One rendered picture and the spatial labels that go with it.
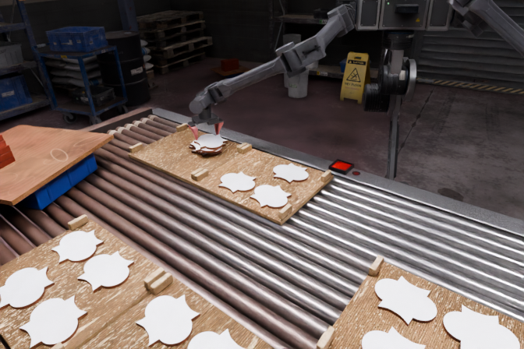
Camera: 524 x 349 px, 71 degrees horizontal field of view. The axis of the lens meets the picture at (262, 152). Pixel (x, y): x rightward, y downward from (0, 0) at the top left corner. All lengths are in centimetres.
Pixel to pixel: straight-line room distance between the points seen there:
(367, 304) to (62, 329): 71
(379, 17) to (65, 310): 158
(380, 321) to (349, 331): 8
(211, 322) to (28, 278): 52
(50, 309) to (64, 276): 12
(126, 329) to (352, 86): 431
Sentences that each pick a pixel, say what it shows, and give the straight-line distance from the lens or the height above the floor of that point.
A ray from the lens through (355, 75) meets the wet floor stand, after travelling 490.
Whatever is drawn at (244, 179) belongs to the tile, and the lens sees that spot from 138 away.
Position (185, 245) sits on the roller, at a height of 92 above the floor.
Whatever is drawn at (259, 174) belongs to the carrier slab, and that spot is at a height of 94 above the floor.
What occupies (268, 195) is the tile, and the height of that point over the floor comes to 95.
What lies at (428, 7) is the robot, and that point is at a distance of 183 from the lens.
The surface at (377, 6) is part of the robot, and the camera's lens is 180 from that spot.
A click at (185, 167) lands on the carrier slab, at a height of 94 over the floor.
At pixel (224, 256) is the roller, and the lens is 111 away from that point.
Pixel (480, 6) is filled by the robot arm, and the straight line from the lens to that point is 137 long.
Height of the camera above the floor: 167
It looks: 28 degrees down
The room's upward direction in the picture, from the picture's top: 2 degrees counter-clockwise
